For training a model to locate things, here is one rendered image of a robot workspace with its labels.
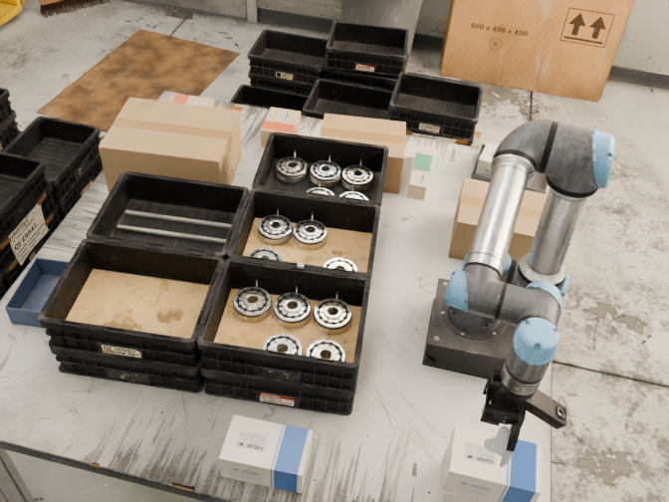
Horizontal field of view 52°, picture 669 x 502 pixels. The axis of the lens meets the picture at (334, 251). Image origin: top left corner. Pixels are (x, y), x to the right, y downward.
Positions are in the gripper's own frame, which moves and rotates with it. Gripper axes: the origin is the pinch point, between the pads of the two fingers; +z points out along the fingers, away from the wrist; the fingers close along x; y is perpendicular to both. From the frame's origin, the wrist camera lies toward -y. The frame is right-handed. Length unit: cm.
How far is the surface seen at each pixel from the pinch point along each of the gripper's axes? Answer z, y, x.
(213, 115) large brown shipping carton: 7, 106, -105
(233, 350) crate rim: 4, 65, -9
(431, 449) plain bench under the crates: 27.2, 13.2, -8.6
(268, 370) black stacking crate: 11, 57, -10
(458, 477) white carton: 11.0, 7.7, 6.1
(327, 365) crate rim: 4.6, 42.1, -11.0
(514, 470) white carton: 9.3, -4.0, 2.2
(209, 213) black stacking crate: 14, 92, -63
